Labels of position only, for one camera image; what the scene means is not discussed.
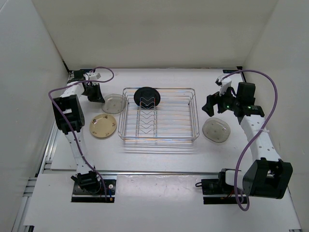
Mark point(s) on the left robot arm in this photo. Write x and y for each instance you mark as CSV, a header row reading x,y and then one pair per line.
x,y
70,120

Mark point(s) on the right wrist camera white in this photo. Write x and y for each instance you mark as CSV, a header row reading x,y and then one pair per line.
x,y
223,83

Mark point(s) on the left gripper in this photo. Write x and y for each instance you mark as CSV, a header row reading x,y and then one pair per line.
x,y
98,96

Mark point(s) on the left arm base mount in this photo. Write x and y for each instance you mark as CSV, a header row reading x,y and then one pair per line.
x,y
97,195

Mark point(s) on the black round plate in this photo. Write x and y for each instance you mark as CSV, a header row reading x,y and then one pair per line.
x,y
147,98

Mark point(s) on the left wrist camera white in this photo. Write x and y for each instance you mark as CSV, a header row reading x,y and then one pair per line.
x,y
92,75

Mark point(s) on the right blue corner label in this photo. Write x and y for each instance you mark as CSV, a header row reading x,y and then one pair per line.
x,y
229,71

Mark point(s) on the beige ceramic plate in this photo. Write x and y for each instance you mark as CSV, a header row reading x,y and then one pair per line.
x,y
103,126

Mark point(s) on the wire dish rack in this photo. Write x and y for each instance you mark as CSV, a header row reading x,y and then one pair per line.
x,y
174,119

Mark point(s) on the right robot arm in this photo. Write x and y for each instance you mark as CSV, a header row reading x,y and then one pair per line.
x,y
269,175

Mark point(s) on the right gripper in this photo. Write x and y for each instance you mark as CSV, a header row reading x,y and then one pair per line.
x,y
215,98

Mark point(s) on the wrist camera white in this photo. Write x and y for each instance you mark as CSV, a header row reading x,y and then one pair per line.
x,y
223,83
92,75

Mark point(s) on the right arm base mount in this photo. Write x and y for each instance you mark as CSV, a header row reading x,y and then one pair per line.
x,y
215,192

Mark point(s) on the clear glass plate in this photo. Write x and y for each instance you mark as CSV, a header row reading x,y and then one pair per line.
x,y
216,130
114,104

